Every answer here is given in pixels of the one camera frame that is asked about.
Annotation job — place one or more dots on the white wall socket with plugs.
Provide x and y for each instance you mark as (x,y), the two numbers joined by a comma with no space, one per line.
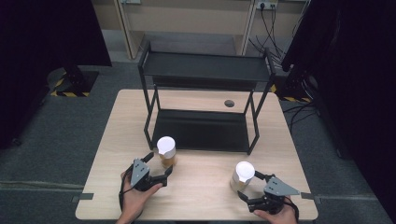
(267,4)

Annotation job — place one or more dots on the stand base with striped tape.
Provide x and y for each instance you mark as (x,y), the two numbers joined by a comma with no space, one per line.
(294,90)
(73,84)

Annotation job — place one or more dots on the person's left hand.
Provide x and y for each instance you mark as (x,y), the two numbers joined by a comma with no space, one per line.
(134,202)

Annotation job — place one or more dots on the black two-tier metal rack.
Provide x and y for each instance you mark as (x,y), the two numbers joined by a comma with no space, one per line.
(202,67)

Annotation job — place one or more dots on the black curtain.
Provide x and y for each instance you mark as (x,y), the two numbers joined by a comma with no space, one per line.
(351,77)
(46,46)

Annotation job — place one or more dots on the person's right hand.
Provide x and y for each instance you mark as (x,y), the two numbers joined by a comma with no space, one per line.
(277,217)

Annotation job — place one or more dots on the beige desk frame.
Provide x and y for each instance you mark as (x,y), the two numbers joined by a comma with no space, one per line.
(186,18)

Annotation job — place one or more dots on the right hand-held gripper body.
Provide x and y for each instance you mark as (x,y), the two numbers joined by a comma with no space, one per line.
(275,191)

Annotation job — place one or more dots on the pale jar with white lid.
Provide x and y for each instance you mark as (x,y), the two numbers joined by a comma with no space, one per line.
(245,171)

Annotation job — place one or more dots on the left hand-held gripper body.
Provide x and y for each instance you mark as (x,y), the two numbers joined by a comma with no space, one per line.
(139,174)

